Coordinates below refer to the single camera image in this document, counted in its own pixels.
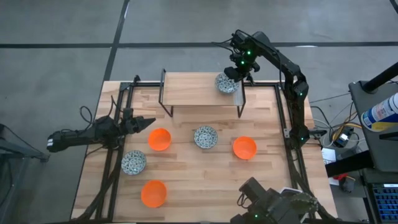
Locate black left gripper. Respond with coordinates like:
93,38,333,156
119,116,157,136

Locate teal patterned mini bowl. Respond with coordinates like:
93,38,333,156
193,125,218,149
121,149,147,175
214,72,240,95

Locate orange mini bowl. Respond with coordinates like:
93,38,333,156
232,136,258,161
147,128,172,152
140,179,168,208

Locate wooden shelf black metal legs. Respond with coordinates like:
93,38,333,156
158,68,247,119

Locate white paper sheet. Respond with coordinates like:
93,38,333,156
321,147,337,165

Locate small blue white adapter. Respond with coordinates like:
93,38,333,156
337,132,354,148

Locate grey metal stand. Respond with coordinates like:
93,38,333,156
0,123,50,224

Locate black bar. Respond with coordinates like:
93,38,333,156
325,151,374,178

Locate black stand pole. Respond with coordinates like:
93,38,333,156
362,61,398,94

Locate red tool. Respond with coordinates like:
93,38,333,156
332,172,349,183

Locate white canister blue label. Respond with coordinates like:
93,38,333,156
360,92,398,133

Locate grey cart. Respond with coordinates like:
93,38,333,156
348,80,398,174

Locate laptop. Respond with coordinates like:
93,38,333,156
366,182,398,224

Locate black aluminium table frame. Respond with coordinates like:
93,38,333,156
70,74,340,224

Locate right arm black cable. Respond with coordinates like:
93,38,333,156
212,29,239,53

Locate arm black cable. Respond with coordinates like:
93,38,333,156
79,95,118,126
212,29,239,53

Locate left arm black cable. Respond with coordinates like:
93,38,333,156
79,95,118,126

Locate grey cable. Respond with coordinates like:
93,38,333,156
309,91,351,104

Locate yellow cable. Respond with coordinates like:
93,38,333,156
331,122,363,141

